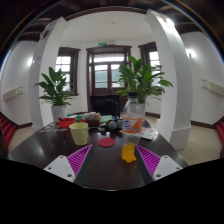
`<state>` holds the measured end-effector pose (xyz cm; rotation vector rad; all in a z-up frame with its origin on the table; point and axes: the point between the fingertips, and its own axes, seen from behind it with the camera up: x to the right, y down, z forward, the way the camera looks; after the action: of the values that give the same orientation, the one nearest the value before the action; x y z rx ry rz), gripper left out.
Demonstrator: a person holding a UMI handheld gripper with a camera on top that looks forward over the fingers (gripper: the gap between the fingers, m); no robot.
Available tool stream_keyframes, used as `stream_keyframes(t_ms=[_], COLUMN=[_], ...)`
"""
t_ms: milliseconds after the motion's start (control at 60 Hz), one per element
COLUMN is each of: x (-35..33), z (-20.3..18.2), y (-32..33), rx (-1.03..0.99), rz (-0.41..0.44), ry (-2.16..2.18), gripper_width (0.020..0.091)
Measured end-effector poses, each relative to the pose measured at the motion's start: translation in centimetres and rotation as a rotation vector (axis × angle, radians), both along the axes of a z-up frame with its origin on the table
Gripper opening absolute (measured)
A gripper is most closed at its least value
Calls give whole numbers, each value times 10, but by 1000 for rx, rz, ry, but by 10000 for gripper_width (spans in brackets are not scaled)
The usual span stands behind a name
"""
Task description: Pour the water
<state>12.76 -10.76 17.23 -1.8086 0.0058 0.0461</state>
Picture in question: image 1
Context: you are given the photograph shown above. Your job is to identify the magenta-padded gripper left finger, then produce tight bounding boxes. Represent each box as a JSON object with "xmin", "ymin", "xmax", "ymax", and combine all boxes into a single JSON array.
[{"xmin": 43, "ymin": 144, "xmax": 95, "ymax": 188}]

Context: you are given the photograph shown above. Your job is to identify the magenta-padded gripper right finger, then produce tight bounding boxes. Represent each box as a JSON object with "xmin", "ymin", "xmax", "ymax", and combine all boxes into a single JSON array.
[{"xmin": 133, "ymin": 144, "xmax": 184, "ymax": 187}]

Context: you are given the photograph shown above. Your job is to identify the clear orange drink bottle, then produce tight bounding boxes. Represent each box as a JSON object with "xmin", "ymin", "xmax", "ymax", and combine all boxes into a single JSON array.
[{"xmin": 120, "ymin": 92, "xmax": 145, "ymax": 164}]

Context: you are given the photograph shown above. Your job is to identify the pale yellow cup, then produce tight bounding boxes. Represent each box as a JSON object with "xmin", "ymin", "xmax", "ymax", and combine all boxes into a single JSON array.
[{"xmin": 68, "ymin": 121, "xmax": 90, "ymax": 146}]

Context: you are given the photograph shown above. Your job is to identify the printed paper leaflet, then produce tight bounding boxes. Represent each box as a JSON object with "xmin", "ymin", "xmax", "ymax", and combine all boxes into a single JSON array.
[{"xmin": 139, "ymin": 126, "xmax": 159, "ymax": 141}]

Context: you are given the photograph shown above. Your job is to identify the flat round red coaster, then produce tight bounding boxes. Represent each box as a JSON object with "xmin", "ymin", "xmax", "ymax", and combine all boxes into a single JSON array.
[{"xmin": 97, "ymin": 136, "xmax": 117, "ymax": 148}]

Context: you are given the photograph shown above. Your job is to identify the group of round stickers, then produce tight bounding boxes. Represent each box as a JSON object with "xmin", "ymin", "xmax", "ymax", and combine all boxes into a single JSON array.
[{"xmin": 38, "ymin": 122, "xmax": 69, "ymax": 134}]

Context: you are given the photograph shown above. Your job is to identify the green flat packet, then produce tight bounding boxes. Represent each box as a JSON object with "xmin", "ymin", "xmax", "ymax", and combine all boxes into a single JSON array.
[{"xmin": 99, "ymin": 114, "xmax": 114, "ymax": 124}]

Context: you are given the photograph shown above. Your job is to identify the black chair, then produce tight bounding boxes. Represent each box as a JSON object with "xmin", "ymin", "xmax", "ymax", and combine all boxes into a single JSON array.
[{"xmin": 89, "ymin": 94, "xmax": 121, "ymax": 118}]

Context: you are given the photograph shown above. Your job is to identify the small potted green plant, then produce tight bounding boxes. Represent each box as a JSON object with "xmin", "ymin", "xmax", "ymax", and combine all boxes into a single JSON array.
[{"xmin": 34, "ymin": 66, "xmax": 76, "ymax": 124}]

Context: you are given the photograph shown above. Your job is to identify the red carpeted stairs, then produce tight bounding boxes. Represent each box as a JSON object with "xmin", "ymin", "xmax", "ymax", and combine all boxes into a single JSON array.
[{"xmin": 0, "ymin": 113, "xmax": 17, "ymax": 148}]

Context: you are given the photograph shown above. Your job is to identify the large potted green plant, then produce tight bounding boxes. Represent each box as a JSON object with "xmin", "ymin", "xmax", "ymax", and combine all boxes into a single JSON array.
[{"xmin": 114, "ymin": 54, "xmax": 174, "ymax": 118}]

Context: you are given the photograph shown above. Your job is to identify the dark wooden double door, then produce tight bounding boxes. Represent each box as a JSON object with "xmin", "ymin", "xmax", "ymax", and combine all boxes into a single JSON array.
[{"xmin": 85, "ymin": 44, "xmax": 133, "ymax": 113}]

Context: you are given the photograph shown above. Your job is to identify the dark framed wide window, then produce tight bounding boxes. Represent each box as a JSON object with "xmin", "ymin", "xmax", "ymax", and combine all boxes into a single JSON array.
[{"xmin": 54, "ymin": 47, "xmax": 82, "ymax": 96}]

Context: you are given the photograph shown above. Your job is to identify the wall lamp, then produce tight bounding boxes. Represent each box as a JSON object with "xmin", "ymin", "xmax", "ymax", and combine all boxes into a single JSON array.
[{"xmin": 186, "ymin": 48, "xmax": 198, "ymax": 59}]

